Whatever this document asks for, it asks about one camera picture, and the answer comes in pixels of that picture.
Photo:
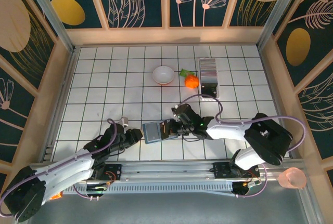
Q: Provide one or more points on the blue leather card holder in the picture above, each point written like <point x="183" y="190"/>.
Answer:
<point x="151" y="133"/>

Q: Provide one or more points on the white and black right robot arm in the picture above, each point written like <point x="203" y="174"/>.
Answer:
<point x="226" y="131"/>

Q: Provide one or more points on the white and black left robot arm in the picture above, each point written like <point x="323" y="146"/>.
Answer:
<point x="65" y="172"/>

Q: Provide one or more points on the row of plastic cards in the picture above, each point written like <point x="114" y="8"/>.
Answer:
<point x="208" y="70"/>

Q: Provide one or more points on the orange toy fruit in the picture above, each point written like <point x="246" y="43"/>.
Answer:
<point x="191" y="81"/>

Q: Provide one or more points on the white bowl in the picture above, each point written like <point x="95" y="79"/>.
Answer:
<point x="163" y="74"/>

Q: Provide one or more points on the black controller board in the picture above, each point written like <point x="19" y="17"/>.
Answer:
<point x="244" y="187"/>
<point x="96" y="189"/>

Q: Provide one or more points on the green packet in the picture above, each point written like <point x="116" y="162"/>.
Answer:
<point x="185" y="72"/>

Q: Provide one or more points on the colourful snack packet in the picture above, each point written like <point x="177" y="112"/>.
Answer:
<point x="57" y="196"/>

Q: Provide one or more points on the pink plastic cup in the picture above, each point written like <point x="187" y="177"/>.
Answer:
<point x="291" y="178"/>

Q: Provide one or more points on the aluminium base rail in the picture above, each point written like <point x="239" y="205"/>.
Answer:
<point x="166" y="170"/>

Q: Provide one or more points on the aluminium table side rail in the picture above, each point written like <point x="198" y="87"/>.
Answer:
<point x="275" y="96"/>
<point x="62" y="96"/>

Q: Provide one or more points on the aluminium frame post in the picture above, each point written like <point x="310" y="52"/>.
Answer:
<point x="275" y="13"/>
<point x="52" y="18"/>

